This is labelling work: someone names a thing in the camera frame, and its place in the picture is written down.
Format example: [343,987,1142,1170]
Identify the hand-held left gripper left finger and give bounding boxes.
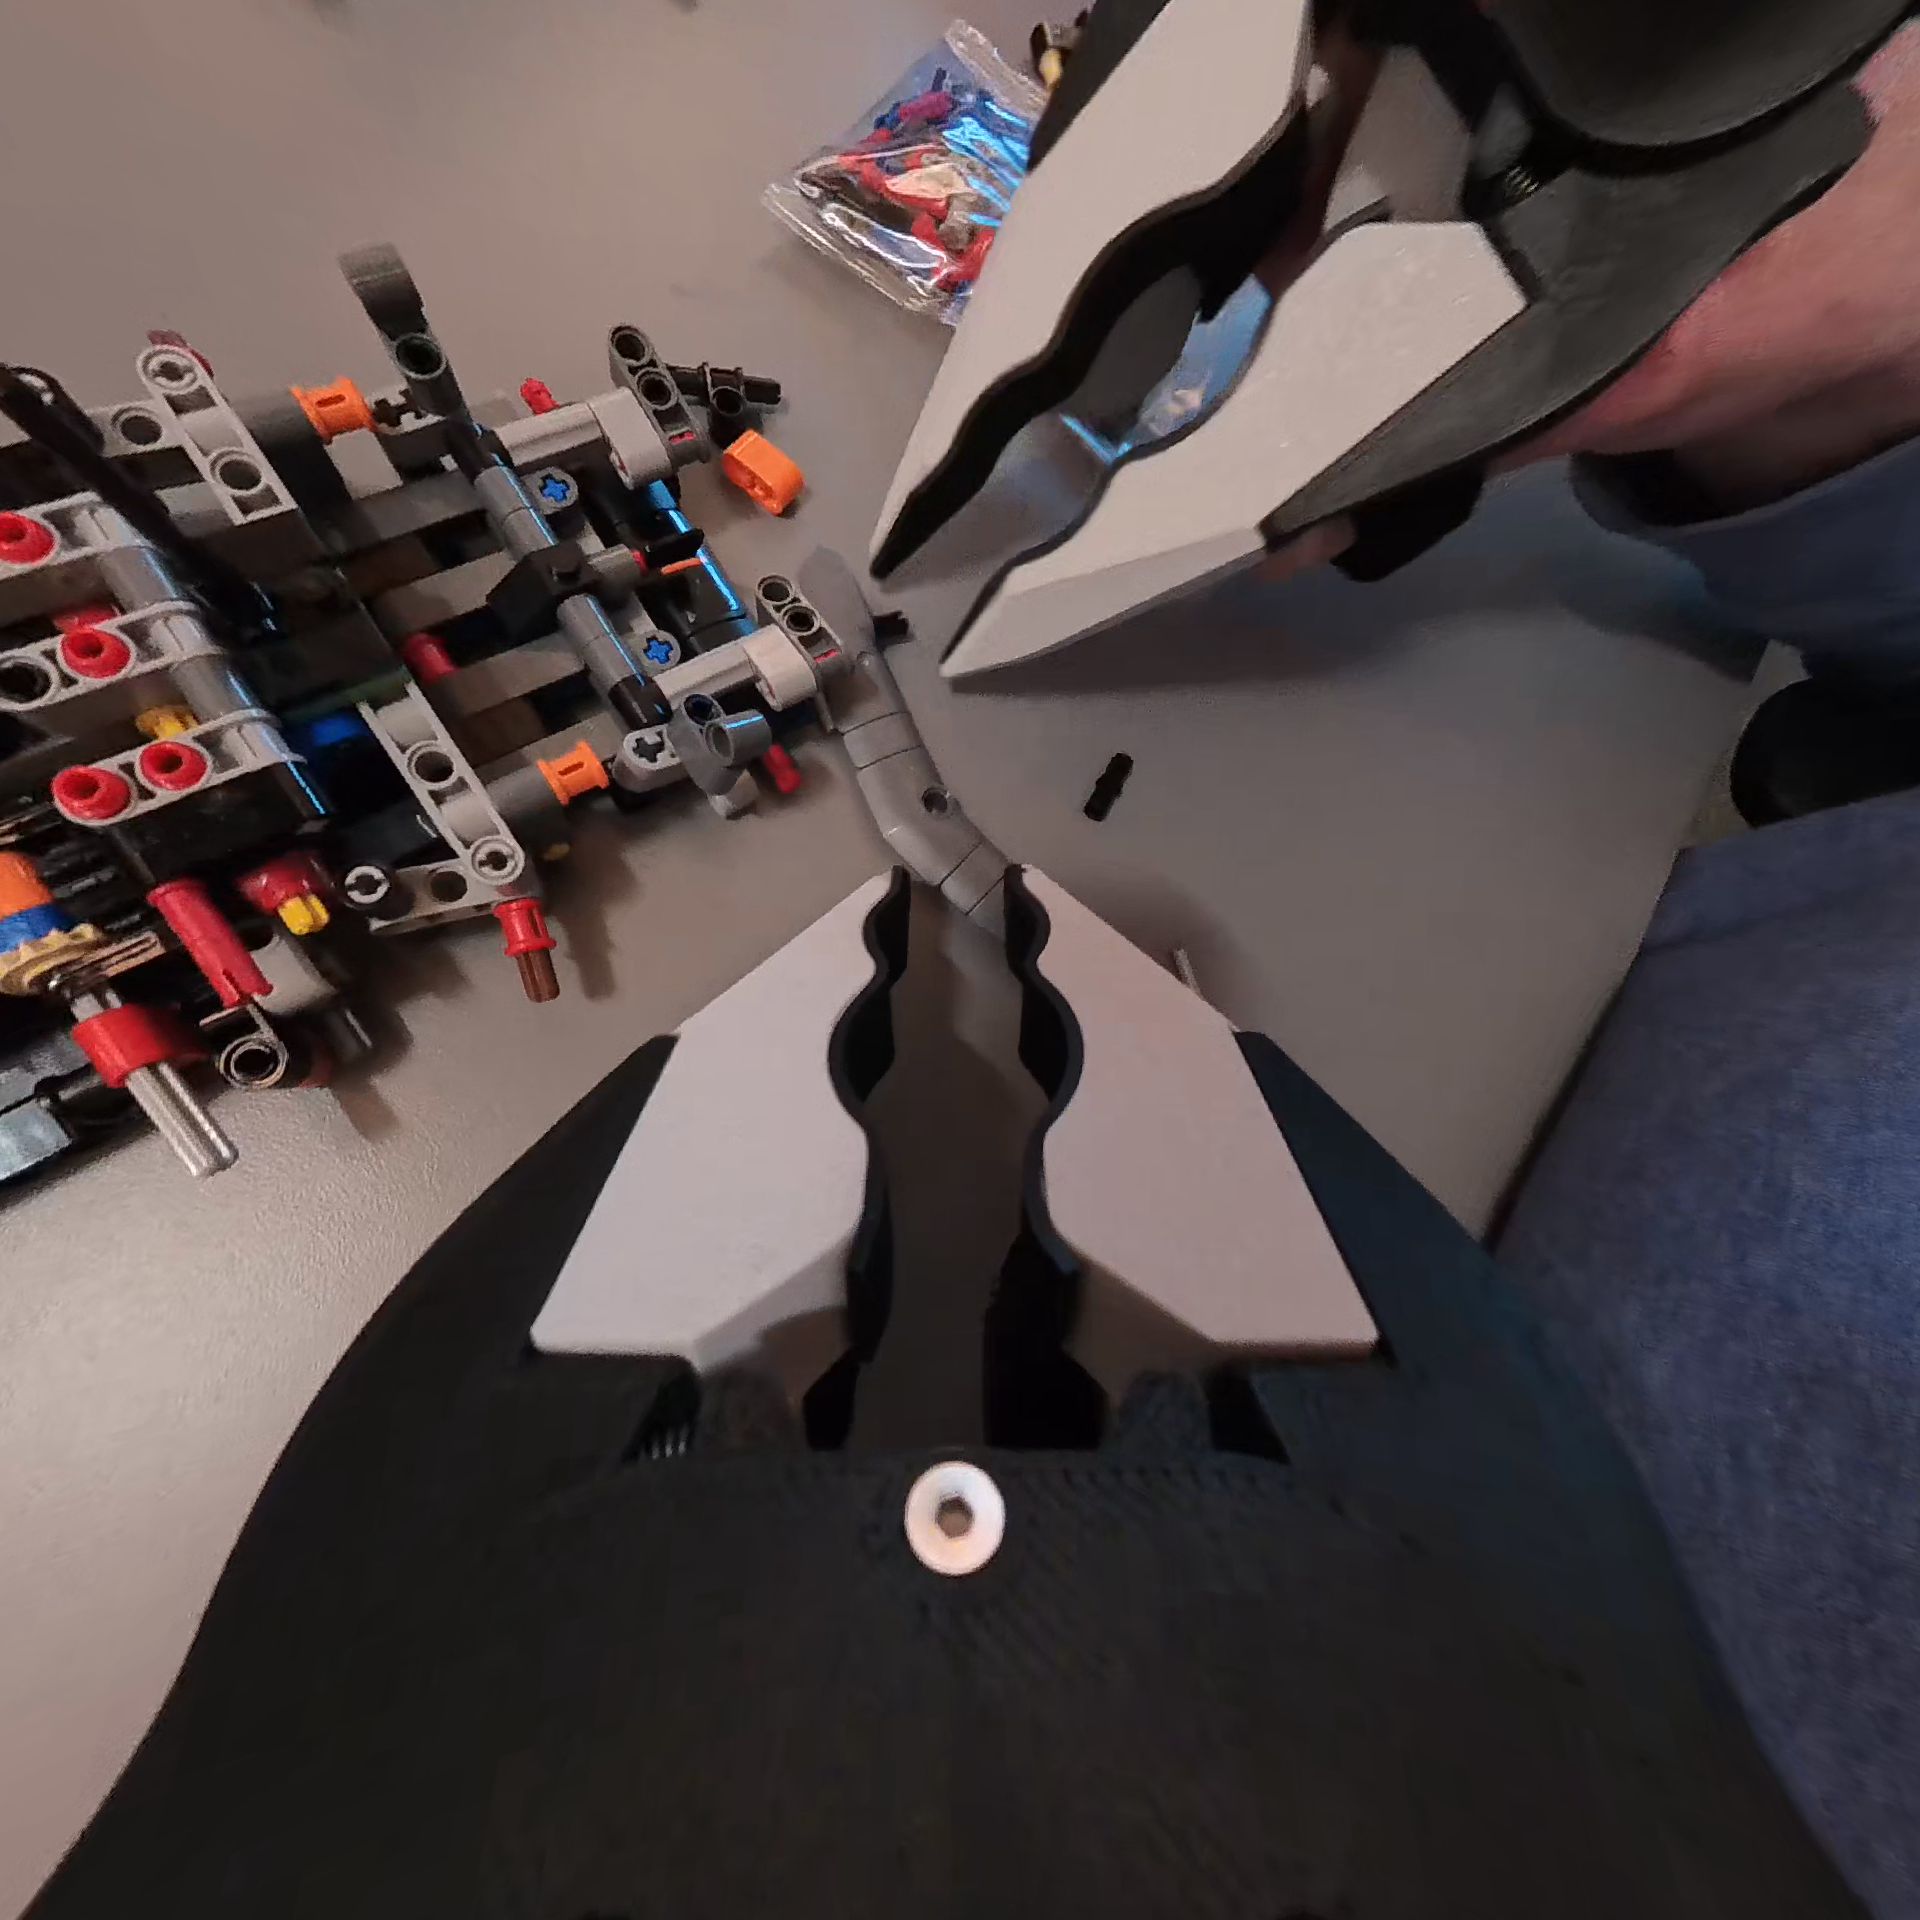
[530,870,914,1448]

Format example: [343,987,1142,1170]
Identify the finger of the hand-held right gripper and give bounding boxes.
[872,0,1323,584]
[938,219,1531,683]

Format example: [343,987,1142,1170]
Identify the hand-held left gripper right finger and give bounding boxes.
[1001,863,1381,1448]

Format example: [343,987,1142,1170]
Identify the small clear bag lego pins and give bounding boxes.
[763,18,1055,329]

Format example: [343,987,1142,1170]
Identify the grey lego panel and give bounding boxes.
[801,548,1017,942]

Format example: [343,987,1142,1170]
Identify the lego car chassis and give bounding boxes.
[0,248,843,1202]

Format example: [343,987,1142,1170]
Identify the person's right hand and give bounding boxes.
[1492,22,1920,483]

